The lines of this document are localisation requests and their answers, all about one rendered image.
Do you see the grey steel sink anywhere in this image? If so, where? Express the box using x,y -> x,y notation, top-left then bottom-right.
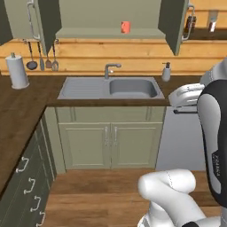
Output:
56,76 -> 166,101

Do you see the grey sink tap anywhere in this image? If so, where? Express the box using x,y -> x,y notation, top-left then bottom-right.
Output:
104,62 -> 122,81

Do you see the grey dishwasher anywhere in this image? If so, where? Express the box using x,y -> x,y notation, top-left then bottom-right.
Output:
155,106 -> 208,172

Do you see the grey hanging ladle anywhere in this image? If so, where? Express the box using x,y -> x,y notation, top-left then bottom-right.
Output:
25,41 -> 39,71

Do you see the dark spice jar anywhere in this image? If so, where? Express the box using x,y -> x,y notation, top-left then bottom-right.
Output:
184,14 -> 197,34

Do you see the dark wooden wall shelf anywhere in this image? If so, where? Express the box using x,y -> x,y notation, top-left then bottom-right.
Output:
187,27 -> 227,42

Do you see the white soap dispenser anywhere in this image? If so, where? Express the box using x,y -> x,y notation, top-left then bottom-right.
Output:
160,61 -> 173,83

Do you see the white paper towel roll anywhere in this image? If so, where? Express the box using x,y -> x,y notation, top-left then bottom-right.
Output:
4,51 -> 31,90

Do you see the grey hanging slotted spoon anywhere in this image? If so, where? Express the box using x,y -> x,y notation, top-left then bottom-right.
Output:
51,43 -> 59,72

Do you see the red cup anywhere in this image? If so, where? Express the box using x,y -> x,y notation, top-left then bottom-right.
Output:
121,20 -> 132,35

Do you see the grey hanging spatula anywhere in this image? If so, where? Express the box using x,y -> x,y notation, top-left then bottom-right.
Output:
36,41 -> 45,72

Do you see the green base cupboard door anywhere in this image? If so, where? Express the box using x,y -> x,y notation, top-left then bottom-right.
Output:
58,121 -> 113,170
111,121 -> 164,170

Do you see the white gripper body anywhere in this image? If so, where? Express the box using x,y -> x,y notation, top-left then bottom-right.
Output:
168,82 -> 206,108

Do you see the green open wall cabinet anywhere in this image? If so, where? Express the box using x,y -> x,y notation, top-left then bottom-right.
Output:
55,0 -> 167,40

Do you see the dark green drawer cabinet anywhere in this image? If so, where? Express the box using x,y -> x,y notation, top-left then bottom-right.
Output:
0,113 -> 58,227

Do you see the silver drawer handle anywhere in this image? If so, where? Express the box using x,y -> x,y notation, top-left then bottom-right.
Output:
23,177 -> 36,195
35,210 -> 47,227
29,195 -> 42,213
15,156 -> 30,174

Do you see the silver wall cabinet door handle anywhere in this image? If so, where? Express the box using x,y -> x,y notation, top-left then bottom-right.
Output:
27,0 -> 42,42
182,4 -> 196,42

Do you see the pale spice jar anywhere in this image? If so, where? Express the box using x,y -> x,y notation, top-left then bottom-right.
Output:
207,10 -> 219,33

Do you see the silver base cupboard handle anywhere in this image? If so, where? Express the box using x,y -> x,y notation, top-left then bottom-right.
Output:
104,126 -> 110,146
113,126 -> 119,146

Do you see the green false drawer panel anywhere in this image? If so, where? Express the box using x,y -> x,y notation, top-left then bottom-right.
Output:
55,106 -> 167,124

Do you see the dark green wall cabinet door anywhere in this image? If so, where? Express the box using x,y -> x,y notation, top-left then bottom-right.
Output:
0,0 -> 14,47

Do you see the grey hanging slotted turner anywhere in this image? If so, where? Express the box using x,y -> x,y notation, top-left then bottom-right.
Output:
44,49 -> 53,70

